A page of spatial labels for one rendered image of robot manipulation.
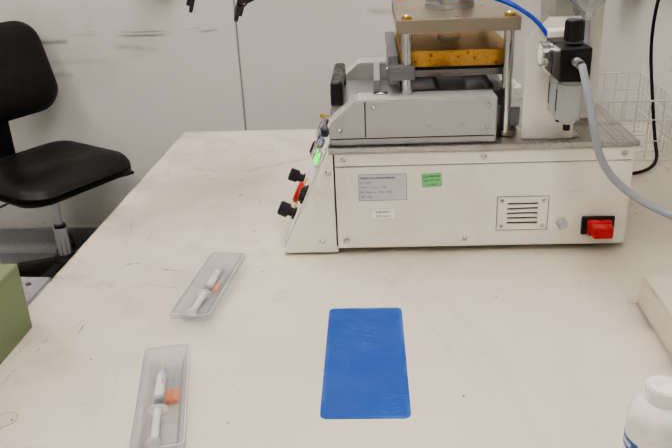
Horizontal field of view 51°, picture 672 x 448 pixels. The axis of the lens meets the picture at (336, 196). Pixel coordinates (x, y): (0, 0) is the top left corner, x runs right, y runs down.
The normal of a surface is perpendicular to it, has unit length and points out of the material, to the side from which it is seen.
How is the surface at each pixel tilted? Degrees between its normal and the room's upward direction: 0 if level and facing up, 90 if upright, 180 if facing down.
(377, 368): 0
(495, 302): 0
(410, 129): 90
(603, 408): 0
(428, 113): 90
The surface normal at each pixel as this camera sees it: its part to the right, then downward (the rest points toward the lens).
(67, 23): -0.07, 0.38
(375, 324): -0.04, -0.93
